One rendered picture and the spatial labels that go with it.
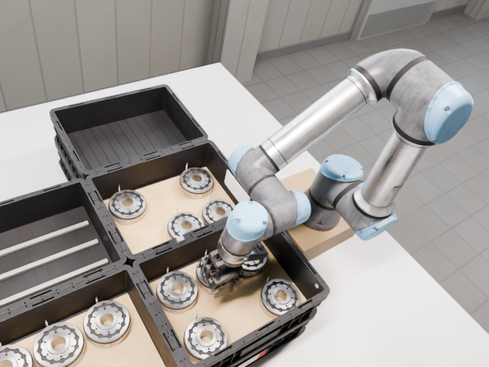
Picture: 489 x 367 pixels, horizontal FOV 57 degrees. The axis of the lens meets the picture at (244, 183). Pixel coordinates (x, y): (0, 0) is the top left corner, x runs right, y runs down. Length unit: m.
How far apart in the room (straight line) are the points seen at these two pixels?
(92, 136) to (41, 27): 1.21
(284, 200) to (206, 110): 1.00
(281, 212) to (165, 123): 0.78
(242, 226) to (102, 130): 0.82
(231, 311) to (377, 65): 0.68
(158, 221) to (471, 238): 2.06
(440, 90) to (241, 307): 0.69
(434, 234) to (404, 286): 1.27
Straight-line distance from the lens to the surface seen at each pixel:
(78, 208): 1.35
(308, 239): 1.40
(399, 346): 1.45
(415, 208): 2.88
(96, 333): 1.11
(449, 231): 2.88
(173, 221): 1.27
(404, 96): 1.00
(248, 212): 0.88
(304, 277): 1.21
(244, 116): 1.89
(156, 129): 1.58
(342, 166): 1.32
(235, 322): 1.17
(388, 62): 1.03
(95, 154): 1.48
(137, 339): 1.13
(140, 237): 1.28
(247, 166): 0.99
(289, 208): 0.94
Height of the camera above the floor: 1.87
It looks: 47 degrees down
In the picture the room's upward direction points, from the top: 15 degrees clockwise
